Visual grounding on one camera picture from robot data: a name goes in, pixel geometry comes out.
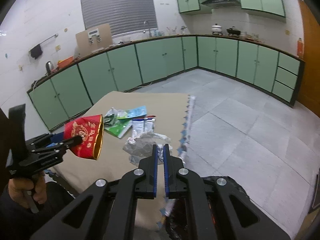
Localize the metal towel bar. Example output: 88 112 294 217
29 34 59 53

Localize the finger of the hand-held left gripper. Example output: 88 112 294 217
32 135 82 158
26 133 65 147

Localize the green drawer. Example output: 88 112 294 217
277 52 300 75
274 67 298 89
272 81 295 100

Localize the green base cabinet unit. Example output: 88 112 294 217
27 34 305 132

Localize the green wrapper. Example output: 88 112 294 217
104 119 133 139

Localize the person's left hand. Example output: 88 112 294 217
7 171 47 209

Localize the wooden door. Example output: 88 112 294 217
297 0 320 118

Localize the orange basket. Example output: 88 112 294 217
57 57 75 68

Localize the silver snack packet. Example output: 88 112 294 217
131 116 157 133

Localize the large white wrapper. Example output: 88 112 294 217
122 131 173 166

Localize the dark towel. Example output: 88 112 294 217
29 44 43 60

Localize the white blue scalloped cloth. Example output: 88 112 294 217
176 94 198 160

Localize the black wok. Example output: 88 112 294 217
226 27 242 37

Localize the silver wrapper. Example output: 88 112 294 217
104 107 125 126

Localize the table with beige cloth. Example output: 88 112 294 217
51 91 192 230

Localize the grey window blind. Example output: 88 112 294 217
80 0 158 37

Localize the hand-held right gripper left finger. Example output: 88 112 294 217
30 144 158 240

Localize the light blue wrapper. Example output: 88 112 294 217
124 106 147 118

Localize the brown water dispenser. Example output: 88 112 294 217
76 23 112 55

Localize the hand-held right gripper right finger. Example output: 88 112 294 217
163 144 292 240

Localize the person's dark clothing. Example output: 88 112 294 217
0 180 75 240

